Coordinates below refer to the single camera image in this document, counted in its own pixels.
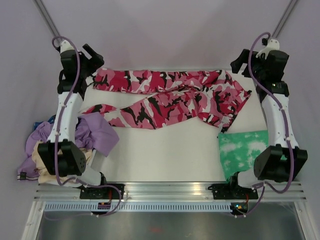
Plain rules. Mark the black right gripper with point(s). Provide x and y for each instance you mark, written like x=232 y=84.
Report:
x=243 y=58

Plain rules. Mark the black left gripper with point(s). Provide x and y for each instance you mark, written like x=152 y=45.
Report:
x=95 y=63

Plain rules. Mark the pink camouflage trousers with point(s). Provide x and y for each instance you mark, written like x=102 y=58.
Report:
x=171 y=97

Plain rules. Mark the purple trousers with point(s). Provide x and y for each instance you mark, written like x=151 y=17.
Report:
x=92 y=132

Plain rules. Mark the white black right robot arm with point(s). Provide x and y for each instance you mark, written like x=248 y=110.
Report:
x=283 y=159

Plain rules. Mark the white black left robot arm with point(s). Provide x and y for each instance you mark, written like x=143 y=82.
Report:
x=61 y=157

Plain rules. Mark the green white folded trousers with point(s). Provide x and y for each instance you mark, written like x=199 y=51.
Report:
x=238 y=151

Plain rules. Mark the beige garment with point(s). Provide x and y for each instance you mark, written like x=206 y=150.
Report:
x=44 y=176

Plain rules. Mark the aluminium frame rear rail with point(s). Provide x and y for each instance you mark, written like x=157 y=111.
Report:
x=166 y=69

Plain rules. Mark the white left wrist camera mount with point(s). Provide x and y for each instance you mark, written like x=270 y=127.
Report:
x=65 y=46

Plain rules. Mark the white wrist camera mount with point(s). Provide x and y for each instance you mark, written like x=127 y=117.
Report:
x=271 y=44
x=65 y=46

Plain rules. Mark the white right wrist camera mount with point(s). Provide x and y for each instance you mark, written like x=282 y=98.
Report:
x=271 y=44

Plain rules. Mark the aluminium frame rear left post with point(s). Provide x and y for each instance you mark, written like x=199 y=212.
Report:
x=42 y=9

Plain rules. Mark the aluminium frame post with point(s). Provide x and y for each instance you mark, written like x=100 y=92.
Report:
x=284 y=19
x=42 y=9

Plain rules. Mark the aluminium frame rear right post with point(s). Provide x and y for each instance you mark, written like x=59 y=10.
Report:
x=284 y=19

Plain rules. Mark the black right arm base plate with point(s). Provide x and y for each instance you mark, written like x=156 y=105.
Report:
x=225 y=191

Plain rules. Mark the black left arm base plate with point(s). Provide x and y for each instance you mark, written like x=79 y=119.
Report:
x=105 y=193

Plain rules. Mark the aluminium front rail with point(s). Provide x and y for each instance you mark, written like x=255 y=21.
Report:
x=164 y=192

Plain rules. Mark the white slotted cable duct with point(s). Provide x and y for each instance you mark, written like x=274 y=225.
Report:
x=65 y=206

